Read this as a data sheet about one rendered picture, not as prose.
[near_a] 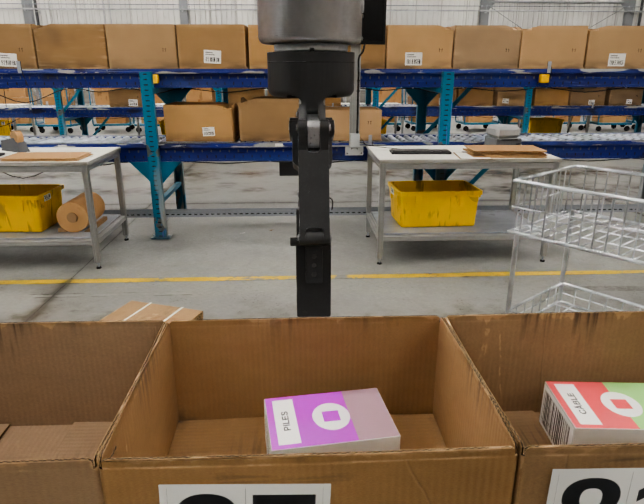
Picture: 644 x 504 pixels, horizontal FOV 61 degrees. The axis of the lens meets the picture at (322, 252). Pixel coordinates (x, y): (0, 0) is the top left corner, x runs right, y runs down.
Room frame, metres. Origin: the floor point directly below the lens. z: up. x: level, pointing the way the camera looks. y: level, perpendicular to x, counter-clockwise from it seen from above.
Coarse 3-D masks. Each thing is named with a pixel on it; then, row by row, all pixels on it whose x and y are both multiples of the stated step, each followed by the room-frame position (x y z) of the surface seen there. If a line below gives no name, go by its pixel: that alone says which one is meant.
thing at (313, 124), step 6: (312, 114) 0.46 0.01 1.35; (312, 120) 0.43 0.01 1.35; (318, 120) 0.43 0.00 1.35; (312, 126) 0.43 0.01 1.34; (318, 126) 0.43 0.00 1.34; (312, 132) 0.43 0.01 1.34; (318, 132) 0.43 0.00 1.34; (312, 138) 0.43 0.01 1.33; (318, 138) 0.43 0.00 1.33; (312, 144) 0.43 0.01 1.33; (318, 144) 0.43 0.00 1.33
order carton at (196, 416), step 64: (192, 320) 0.70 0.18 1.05; (256, 320) 0.70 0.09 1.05; (320, 320) 0.71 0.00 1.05; (384, 320) 0.71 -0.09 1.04; (192, 384) 0.70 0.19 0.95; (256, 384) 0.70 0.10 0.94; (320, 384) 0.70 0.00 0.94; (384, 384) 0.71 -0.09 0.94; (448, 384) 0.65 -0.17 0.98; (128, 448) 0.48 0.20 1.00; (192, 448) 0.63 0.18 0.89; (256, 448) 0.63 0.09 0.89; (448, 448) 0.42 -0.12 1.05; (512, 448) 0.43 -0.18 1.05
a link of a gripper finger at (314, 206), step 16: (304, 128) 0.43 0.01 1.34; (320, 128) 0.43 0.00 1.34; (304, 144) 0.43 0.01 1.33; (320, 144) 0.43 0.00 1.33; (304, 160) 0.43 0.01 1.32; (320, 160) 0.43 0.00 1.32; (304, 176) 0.43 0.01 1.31; (320, 176) 0.43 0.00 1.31; (304, 192) 0.42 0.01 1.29; (320, 192) 0.42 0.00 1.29; (304, 208) 0.42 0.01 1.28; (320, 208) 0.42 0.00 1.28; (304, 224) 0.41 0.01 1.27; (320, 224) 0.42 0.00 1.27; (304, 240) 0.41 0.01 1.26; (320, 240) 0.41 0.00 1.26
